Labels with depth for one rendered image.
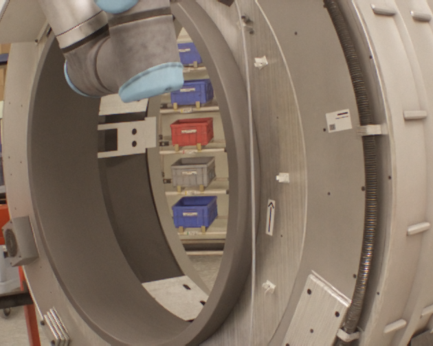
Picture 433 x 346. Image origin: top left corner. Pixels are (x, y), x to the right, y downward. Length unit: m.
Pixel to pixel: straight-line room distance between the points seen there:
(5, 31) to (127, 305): 0.77
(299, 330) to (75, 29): 0.62
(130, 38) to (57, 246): 1.00
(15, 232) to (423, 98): 1.25
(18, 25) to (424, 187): 1.15
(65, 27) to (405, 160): 0.55
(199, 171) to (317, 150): 4.91
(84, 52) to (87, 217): 0.94
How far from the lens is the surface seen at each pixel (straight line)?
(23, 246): 2.09
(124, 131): 2.13
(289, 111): 1.26
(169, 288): 2.02
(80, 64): 1.14
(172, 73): 1.03
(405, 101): 1.19
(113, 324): 1.78
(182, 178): 6.15
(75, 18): 1.12
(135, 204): 2.24
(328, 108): 1.20
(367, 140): 1.12
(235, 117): 1.29
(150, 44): 1.02
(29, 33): 1.99
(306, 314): 1.27
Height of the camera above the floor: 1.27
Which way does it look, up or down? 5 degrees down
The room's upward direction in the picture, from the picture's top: 3 degrees counter-clockwise
